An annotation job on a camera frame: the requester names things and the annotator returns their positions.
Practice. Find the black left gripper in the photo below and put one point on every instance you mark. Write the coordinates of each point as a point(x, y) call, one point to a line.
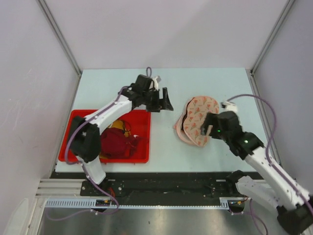
point(164, 104)

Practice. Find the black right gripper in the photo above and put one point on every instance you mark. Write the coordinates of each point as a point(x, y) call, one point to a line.
point(211, 120)

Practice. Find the orange bra with black trim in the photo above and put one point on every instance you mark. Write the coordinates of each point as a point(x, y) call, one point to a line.
point(185, 114)

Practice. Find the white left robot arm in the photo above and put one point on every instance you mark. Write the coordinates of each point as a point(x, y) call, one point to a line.
point(84, 138)

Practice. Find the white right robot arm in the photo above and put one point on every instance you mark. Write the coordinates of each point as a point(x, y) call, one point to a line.
point(285, 198)

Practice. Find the yellow garment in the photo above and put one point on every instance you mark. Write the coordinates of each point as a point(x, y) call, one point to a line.
point(115, 142)

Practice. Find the dark red garment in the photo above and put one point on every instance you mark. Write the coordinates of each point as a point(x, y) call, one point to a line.
point(135, 142)

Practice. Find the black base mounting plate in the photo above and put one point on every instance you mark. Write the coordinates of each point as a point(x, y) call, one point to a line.
point(212, 184)

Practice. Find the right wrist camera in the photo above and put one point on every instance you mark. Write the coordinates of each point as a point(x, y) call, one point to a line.
point(229, 106)

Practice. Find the right aluminium frame post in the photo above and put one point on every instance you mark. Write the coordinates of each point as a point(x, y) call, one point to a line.
point(273, 34)

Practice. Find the aluminium frame post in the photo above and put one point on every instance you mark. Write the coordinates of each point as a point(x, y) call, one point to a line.
point(59, 35)
point(273, 34)

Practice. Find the white slotted cable duct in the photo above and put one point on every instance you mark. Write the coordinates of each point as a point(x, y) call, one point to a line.
point(88, 203)

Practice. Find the left aluminium frame post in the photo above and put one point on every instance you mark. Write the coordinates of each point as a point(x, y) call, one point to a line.
point(59, 35)

